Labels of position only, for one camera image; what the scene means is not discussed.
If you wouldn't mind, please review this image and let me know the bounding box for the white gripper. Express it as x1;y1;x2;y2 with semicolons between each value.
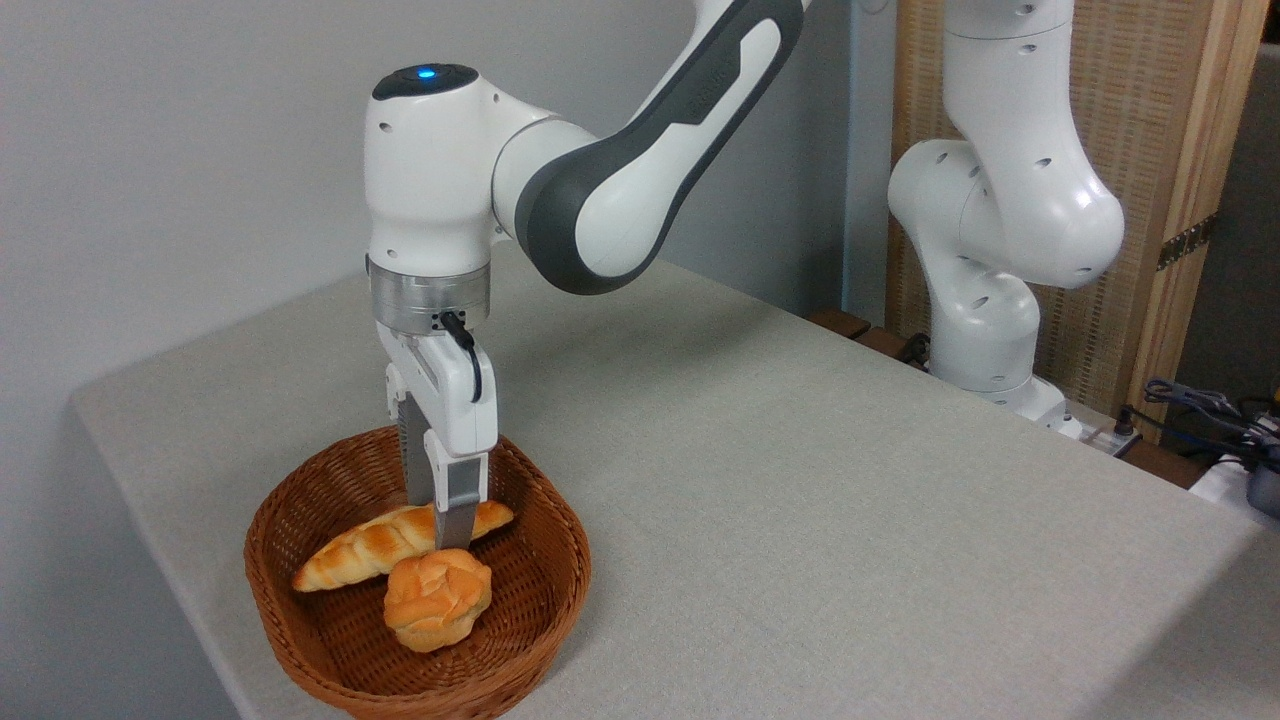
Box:
375;320;500;552

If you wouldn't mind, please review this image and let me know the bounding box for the long braided bread loaf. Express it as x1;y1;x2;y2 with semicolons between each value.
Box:
291;500;516;593

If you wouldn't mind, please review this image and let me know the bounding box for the round bread roll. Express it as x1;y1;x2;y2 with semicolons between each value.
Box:
383;548;494;654

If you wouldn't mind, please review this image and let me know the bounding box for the brown wicker basket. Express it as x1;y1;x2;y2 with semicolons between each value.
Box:
243;425;593;720

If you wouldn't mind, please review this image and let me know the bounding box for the white box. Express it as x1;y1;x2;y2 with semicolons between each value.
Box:
1188;455;1280;531

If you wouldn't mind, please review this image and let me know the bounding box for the metal hinge on screen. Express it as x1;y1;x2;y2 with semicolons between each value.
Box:
1157;212;1219;271

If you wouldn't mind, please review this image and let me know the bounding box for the grey round container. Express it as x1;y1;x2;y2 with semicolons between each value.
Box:
1247;460;1280;519

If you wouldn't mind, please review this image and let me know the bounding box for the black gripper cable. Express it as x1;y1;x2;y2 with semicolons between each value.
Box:
438;311;485;404

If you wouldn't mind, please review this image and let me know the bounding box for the bundle of dark cables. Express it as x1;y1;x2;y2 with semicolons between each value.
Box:
1143;377;1280;466

